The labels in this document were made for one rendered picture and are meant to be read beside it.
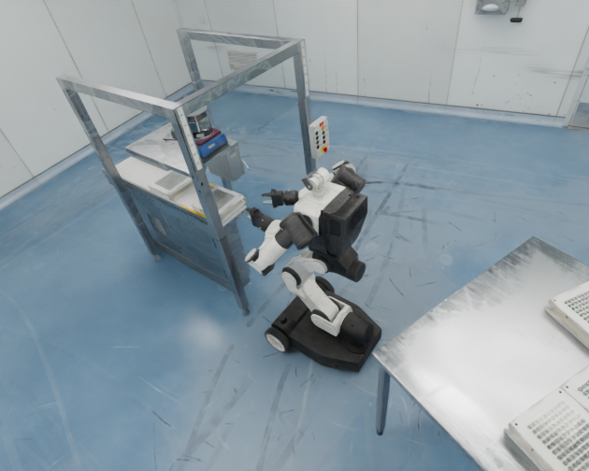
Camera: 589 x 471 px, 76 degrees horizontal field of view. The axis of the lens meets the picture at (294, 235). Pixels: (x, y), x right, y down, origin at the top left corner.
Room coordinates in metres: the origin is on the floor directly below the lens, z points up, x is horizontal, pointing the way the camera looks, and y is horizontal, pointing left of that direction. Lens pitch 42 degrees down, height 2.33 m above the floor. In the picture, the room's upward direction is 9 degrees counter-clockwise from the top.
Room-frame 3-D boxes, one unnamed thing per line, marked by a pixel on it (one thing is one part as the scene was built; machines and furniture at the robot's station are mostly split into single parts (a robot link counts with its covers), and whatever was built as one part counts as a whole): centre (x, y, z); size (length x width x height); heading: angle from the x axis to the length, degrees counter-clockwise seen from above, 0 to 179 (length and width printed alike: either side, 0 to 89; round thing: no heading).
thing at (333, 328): (1.43, -0.15, 0.28); 0.21 x 0.20 x 0.13; 46
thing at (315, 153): (2.48, -0.29, 0.97); 0.17 x 0.06 x 0.26; 136
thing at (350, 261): (1.38, -0.21, 0.85); 0.28 x 0.13 x 0.18; 46
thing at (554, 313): (0.80, -1.16, 0.87); 0.24 x 0.24 x 0.02; 15
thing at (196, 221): (2.40, 0.86, 0.77); 1.30 x 0.29 x 0.10; 46
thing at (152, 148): (2.13, 0.60, 1.25); 0.62 x 0.38 x 0.04; 46
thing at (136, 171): (2.40, 0.86, 0.81); 1.35 x 0.25 x 0.05; 46
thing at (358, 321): (1.46, -0.13, 0.19); 0.64 x 0.52 x 0.33; 46
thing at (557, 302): (0.80, -1.16, 0.92); 0.25 x 0.24 x 0.02; 105
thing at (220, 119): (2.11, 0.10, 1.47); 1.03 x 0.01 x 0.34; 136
